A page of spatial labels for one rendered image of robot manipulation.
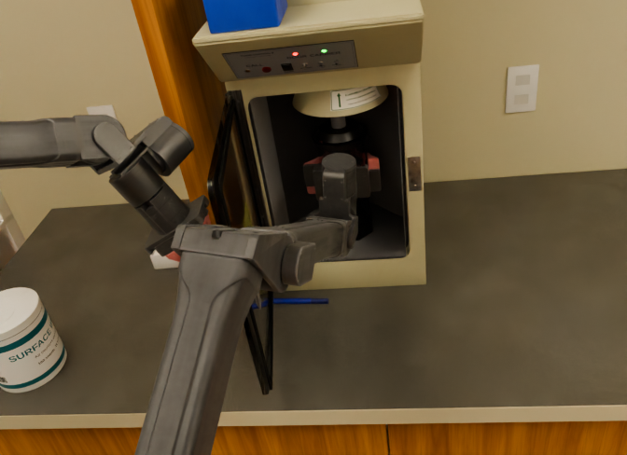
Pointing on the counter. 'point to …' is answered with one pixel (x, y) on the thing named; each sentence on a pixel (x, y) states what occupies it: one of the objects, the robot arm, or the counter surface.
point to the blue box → (243, 6)
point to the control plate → (247, 60)
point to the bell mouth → (340, 101)
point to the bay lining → (280, 103)
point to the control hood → (329, 33)
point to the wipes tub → (27, 342)
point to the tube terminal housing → (364, 276)
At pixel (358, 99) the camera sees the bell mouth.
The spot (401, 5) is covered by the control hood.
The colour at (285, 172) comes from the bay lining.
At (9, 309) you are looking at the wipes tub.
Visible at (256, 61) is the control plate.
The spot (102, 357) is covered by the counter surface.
